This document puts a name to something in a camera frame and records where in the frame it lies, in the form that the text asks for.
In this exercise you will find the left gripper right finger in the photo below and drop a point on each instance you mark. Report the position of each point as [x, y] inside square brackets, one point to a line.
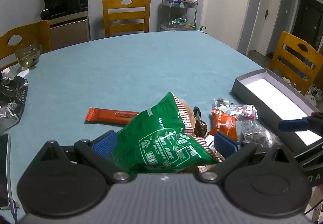
[234, 153]

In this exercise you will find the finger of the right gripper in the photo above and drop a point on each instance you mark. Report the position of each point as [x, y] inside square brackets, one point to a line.
[311, 123]

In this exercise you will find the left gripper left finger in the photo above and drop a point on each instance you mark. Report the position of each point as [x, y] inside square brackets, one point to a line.
[95, 154]

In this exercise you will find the orange square snack packet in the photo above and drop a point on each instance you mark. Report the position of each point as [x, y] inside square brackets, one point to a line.
[224, 123]

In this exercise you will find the orange snack bar wrapper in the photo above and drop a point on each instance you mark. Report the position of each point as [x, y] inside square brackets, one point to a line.
[96, 115]

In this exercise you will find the green snack bag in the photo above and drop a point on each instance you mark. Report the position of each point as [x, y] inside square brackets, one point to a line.
[160, 139]

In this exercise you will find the clear bag dark snacks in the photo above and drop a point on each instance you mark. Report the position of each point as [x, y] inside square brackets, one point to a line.
[252, 131]

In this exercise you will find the dark wrapped chocolate candy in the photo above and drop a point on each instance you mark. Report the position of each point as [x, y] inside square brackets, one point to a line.
[200, 128]

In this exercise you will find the clear pink candy packet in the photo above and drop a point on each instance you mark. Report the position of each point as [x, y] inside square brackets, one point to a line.
[239, 111]

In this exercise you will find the grey open cardboard box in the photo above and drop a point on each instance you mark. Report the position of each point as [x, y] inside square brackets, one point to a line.
[275, 100]

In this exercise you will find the wooden chair at right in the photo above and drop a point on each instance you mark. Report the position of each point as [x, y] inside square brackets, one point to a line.
[296, 60]

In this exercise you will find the wooden chair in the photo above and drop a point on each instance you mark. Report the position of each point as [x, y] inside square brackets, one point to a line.
[126, 16]
[296, 60]
[38, 33]

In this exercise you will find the black foil snack bag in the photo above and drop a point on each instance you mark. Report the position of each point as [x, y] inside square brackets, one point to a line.
[12, 101]

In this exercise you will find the smartphone at table edge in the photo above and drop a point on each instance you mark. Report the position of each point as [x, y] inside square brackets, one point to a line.
[6, 192]

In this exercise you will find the green tote bag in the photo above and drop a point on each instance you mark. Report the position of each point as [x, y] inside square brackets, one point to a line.
[202, 29]

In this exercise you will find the wooden chair at left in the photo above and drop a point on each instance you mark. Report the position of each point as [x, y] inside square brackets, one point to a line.
[38, 33]

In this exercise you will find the wooden chair at back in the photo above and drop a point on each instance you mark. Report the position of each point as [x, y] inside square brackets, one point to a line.
[126, 16]

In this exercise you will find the metal trolley shelf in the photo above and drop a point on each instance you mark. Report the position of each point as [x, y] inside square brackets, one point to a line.
[177, 16]

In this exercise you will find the black water dispenser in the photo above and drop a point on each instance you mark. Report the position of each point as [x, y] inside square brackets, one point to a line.
[68, 20]

